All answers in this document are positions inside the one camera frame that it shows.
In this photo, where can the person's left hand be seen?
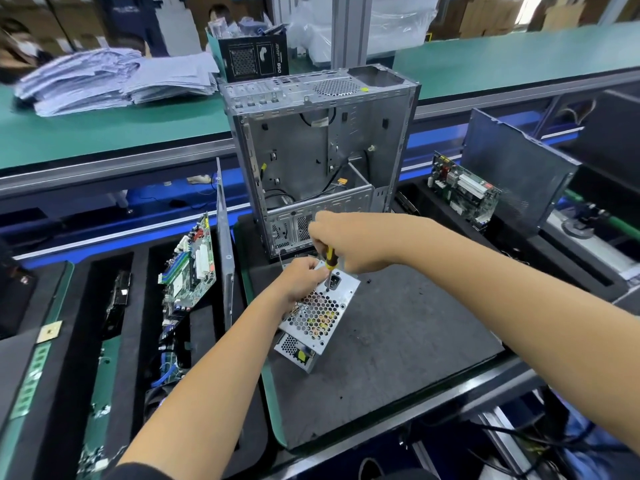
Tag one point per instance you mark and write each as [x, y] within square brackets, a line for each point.
[300, 280]

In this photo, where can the person's right hand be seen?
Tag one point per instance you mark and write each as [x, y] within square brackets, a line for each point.
[355, 240]

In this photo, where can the silver power supply unit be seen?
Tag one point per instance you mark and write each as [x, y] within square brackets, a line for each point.
[315, 320]

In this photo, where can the person's left forearm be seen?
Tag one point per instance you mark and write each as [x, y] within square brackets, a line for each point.
[210, 395]

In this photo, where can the person's right forearm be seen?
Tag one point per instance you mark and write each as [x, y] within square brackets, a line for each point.
[520, 315]

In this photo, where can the silver metal computer case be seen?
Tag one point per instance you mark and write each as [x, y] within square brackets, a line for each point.
[320, 145]

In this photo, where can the dark grey case side panel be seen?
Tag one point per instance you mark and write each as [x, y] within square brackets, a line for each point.
[225, 255]

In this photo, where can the green motherboard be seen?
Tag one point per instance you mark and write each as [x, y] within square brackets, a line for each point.
[188, 267]

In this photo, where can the green board with white parts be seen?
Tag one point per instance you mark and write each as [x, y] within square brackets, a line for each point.
[465, 190]

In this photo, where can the black foam work mat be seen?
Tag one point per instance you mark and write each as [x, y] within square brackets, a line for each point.
[420, 345]
[15, 385]

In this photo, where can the large black metal panel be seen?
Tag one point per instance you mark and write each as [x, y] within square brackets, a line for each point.
[520, 170]

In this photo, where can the small black rectangular component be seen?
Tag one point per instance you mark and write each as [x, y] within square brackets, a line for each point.
[118, 295]

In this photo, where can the black foam tray with recess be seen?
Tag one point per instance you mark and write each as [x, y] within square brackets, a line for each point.
[540, 255]

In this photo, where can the black foam tray with slots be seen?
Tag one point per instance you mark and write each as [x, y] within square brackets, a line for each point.
[130, 375]

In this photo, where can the black cardboard box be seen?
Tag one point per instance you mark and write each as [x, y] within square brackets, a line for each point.
[252, 57]

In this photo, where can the clear plastic bag pile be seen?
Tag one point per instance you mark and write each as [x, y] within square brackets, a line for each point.
[400, 20]

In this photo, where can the grey round metal part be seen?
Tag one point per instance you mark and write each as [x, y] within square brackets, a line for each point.
[580, 227]

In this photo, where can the long green memory strip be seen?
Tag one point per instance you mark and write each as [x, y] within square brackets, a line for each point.
[28, 380]
[100, 405]

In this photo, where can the green conveyor belt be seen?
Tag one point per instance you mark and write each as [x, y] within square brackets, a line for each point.
[100, 130]

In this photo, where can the small beige square chip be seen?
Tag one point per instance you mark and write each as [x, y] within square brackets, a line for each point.
[48, 332]

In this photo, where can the stack of brown cardboard boxes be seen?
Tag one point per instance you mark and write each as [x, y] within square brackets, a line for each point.
[500, 13]

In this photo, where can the stack of grey paper sheets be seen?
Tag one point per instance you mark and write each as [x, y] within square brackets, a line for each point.
[100, 80]

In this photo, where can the black rectangular device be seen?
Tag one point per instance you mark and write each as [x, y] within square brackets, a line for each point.
[12, 290]

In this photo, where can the grey metal post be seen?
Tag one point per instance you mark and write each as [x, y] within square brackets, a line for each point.
[352, 30]

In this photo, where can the grey metal conveyor rail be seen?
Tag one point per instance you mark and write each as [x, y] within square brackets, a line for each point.
[100, 170]

